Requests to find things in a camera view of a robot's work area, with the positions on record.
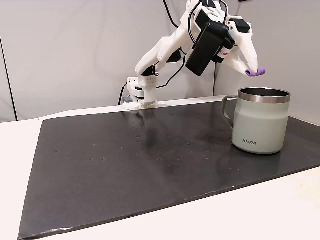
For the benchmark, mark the purple pen grip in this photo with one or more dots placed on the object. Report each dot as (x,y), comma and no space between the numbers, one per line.
(260,72)

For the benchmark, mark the pale green metal mug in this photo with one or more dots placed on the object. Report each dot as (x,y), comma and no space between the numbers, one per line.
(260,125)

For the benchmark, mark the black table mat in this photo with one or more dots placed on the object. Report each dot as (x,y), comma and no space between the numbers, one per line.
(125,175)

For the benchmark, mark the black camera box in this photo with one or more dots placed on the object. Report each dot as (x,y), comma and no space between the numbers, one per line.
(206,50)

